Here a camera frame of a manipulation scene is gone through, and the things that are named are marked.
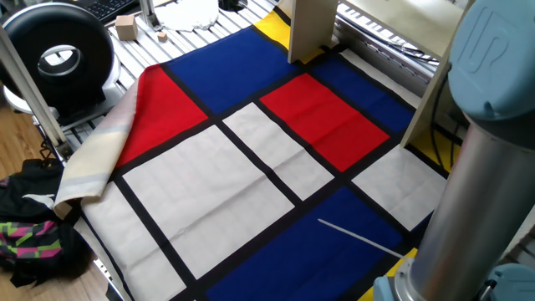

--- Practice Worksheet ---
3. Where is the aluminium frame post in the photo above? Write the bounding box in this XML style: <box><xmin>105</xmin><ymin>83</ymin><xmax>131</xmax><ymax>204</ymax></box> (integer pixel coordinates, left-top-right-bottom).
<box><xmin>0</xmin><ymin>24</ymin><xmax>73</xmax><ymax>162</ymax></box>

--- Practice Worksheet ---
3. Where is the white crumpled cloth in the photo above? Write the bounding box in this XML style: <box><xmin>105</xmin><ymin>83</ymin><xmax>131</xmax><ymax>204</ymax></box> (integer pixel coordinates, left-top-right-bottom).
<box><xmin>154</xmin><ymin>0</ymin><xmax>221</xmax><ymax>33</ymax></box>

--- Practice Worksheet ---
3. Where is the colour block tablecloth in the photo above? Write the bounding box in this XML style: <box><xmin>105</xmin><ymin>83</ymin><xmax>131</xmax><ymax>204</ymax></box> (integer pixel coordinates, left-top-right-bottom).
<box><xmin>53</xmin><ymin>8</ymin><xmax>465</xmax><ymax>301</ymax></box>

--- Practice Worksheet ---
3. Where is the black round ring device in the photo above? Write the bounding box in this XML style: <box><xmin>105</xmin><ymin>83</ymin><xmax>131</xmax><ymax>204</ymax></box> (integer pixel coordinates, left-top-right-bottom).
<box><xmin>0</xmin><ymin>2</ymin><xmax>126</xmax><ymax>126</ymax></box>

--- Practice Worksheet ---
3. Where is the black backpack pink green pattern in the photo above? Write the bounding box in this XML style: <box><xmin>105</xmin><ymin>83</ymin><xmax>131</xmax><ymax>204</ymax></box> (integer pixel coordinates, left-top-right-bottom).
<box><xmin>0</xmin><ymin>157</ymin><xmax>95</xmax><ymax>289</ymax></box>

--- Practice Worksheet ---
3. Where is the cream wooden shelf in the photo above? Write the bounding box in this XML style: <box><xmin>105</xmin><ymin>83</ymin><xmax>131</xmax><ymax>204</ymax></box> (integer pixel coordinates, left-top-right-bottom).
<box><xmin>278</xmin><ymin>0</ymin><xmax>476</xmax><ymax>148</ymax></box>

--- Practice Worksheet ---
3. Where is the black cable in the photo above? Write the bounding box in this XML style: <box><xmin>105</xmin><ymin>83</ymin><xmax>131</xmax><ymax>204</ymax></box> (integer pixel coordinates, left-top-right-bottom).
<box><xmin>429</xmin><ymin>69</ymin><xmax>461</xmax><ymax>168</ymax></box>

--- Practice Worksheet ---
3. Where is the aluminium post with bracket foot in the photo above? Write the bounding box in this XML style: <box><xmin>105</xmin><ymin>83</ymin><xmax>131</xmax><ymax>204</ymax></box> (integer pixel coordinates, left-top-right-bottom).
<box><xmin>139</xmin><ymin>0</ymin><xmax>164</xmax><ymax>33</ymax></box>

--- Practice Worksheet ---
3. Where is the black round foot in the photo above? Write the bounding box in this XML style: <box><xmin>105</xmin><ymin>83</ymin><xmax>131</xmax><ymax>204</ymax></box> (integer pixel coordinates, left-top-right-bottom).
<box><xmin>217</xmin><ymin>0</ymin><xmax>248</xmax><ymax>13</ymax></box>

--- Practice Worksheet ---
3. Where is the black keyboard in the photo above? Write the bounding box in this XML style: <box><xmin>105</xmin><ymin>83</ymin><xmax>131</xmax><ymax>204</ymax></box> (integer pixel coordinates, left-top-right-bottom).
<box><xmin>73</xmin><ymin>0</ymin><xmax>141</xmax><ymax>24</ymax></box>

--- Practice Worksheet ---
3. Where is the grey aluminium rail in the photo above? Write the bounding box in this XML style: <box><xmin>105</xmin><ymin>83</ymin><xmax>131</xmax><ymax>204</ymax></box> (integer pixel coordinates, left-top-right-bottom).
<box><xmin>334</xmin><ymin>2</ymin><xmax>440</xmax><ymax>97</ymax></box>

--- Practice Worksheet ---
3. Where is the white zip tie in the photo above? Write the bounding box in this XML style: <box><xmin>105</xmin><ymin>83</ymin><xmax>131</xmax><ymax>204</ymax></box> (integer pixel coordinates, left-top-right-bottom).
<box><xmin>317</xmin><ymin>217</ymin><xmax>410</xmax><ymax>261</ymax></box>

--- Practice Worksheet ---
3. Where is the large wooden block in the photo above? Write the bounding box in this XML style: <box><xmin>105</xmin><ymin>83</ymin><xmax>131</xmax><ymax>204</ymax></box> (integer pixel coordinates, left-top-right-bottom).
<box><xmin>115</xmin><ymin>14</ymin><xmax>139</xmax><ymax>42</ymax></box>

